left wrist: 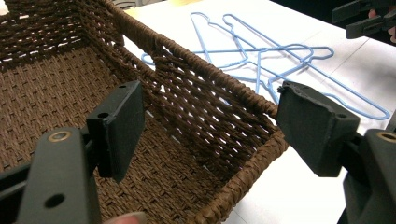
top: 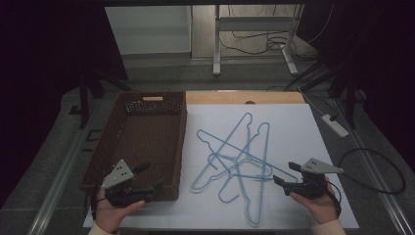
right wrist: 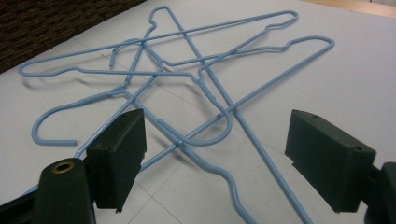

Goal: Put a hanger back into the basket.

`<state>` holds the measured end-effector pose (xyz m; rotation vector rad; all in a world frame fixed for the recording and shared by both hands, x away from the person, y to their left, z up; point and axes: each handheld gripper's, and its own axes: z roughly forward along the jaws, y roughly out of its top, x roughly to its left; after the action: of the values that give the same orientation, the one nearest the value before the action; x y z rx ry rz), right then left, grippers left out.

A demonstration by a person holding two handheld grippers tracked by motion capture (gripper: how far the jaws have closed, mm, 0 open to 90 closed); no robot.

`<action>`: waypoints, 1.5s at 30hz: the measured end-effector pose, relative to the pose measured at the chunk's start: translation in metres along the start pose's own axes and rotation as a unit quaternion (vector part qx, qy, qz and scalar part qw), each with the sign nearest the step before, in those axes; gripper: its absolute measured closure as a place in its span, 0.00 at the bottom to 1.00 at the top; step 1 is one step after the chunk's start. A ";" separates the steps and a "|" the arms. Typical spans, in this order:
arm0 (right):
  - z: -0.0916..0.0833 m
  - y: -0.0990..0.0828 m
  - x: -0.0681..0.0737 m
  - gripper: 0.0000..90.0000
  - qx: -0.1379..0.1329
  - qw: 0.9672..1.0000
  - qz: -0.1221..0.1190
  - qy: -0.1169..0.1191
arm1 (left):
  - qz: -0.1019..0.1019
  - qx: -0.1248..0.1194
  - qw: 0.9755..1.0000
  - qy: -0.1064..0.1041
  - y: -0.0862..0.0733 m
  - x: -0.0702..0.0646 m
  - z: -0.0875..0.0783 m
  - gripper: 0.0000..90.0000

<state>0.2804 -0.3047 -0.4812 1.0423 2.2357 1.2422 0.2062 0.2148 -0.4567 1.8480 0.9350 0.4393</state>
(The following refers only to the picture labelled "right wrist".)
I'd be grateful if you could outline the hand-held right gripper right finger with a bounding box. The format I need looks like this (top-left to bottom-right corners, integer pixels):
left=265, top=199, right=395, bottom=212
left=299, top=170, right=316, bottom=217
left=284, top=108, right=377, bottom=215

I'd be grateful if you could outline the white table cover sheet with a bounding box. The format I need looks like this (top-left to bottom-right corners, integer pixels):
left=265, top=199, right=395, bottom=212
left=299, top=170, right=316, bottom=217
left=0, top=0, right=396, bottom=224

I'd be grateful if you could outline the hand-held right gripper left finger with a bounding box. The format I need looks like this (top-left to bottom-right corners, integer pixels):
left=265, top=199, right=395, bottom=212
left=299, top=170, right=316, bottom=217
left=85, top=107, right=148, bottom=215

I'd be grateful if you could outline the blue wire clothes hanger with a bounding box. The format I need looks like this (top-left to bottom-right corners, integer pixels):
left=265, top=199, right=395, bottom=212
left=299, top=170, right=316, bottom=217
left=22, top=35, right=336, bottom=195
left=17, top=9, right=299, bottom=147
left=32, top=5, right=314, bottom=224

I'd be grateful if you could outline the brown wicker basket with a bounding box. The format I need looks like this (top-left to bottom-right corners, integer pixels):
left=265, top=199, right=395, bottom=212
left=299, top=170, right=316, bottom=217
left=0, top=0, right=148, bottom=75

